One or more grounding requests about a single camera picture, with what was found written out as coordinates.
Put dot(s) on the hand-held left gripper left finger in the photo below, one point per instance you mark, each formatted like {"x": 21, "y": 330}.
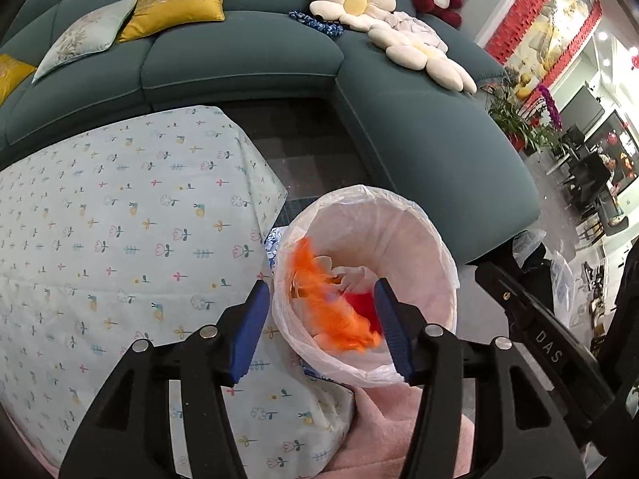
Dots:
{"x": 249, "y": 324}

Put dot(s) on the pink fluffy blanket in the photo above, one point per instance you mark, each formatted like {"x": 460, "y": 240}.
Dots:
{"x": 384, "y": 419}

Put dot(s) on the teal sofa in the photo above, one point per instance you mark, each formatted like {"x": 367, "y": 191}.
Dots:
{"x": 249, "y": 60}

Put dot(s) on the blue braided cloth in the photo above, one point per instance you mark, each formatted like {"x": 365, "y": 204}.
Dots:
{"x": 319, "y": 25}

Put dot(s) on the yellow cushion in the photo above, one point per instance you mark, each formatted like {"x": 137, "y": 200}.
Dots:
{"x": 174, "y": 5}
{"x": 12, "y": 77}

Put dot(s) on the bin with white plastic liner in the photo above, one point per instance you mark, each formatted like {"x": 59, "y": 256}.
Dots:
{"x": 399, "y": 229}

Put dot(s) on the black chair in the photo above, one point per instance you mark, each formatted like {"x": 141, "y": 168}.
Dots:
{"x": 589, "y": 179}

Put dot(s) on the floral pale blue tablecloth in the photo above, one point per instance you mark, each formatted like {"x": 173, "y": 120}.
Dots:
{"x": 125, "y": 209}

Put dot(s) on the green potted plant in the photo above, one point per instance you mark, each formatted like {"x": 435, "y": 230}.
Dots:
{"x": 514, "y": 119}

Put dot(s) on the dark screen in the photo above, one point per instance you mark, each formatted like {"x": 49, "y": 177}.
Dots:
{"x": 584, "y": 107}

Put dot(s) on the purple orchid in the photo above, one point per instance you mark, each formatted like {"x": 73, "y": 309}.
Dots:
{"x": 551, "y": 110}

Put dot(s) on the pale blue embroidered cushion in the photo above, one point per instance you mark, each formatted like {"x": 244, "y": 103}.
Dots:
{"x": 80, "y": 40}

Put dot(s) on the red packet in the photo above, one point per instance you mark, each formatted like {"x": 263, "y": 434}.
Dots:
{"x": 362, "y": 307}

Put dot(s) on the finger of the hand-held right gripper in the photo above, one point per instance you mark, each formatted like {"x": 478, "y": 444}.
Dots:
{"x": 501, "y": 284}

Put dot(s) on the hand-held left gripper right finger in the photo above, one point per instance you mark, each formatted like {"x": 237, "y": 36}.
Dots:
{"x": 394, "y": 329}

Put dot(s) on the clear plastic bag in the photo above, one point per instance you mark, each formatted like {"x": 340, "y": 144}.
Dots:
{"x": 561, "y": 284}

